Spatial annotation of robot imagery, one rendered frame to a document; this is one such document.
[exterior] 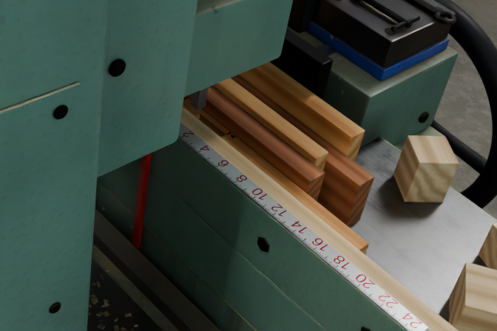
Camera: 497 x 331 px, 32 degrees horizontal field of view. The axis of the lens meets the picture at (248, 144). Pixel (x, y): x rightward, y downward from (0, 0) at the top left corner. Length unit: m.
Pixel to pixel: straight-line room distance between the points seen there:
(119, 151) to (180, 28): 0.09
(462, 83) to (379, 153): 1.88
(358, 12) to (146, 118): 0.29
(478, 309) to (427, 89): 0.27
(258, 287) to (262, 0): 0.21
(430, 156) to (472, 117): 1.80
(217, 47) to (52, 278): 0.21
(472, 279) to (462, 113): 1.90
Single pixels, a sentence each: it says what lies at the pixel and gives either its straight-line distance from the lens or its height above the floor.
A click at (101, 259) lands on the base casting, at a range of 0.77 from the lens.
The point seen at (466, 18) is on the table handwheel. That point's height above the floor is 0.95.
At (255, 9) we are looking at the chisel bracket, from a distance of 0.62.
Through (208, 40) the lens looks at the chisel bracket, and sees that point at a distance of 0.60.
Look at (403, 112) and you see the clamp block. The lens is 0.80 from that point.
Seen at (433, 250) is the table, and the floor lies 0.90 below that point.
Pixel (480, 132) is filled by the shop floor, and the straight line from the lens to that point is 2.47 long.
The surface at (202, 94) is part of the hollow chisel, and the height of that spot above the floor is 0.97.
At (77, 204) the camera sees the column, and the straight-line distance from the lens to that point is 0.48.
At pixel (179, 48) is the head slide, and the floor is 1.08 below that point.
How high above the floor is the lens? 1.37
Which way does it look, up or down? 39 degrees down
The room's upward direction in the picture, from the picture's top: 12 degrees clockwise
